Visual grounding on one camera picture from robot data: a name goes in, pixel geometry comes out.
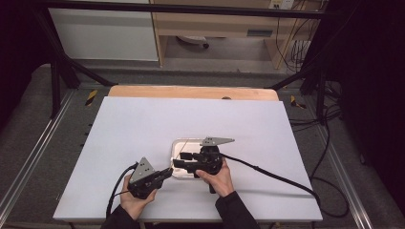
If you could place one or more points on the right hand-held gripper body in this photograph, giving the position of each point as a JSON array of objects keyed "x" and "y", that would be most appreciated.
[{"x": 210, "y": 159}]

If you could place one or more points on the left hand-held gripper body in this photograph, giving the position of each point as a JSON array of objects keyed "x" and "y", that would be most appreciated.
[{"x": 143, "y": 181}]

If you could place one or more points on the person's left hand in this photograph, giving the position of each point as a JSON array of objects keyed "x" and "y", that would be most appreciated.
[{"x": 137, "y": 205}]

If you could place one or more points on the person's right hand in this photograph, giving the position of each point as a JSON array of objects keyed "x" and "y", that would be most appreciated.
[{"x": 219, "y": 183}]

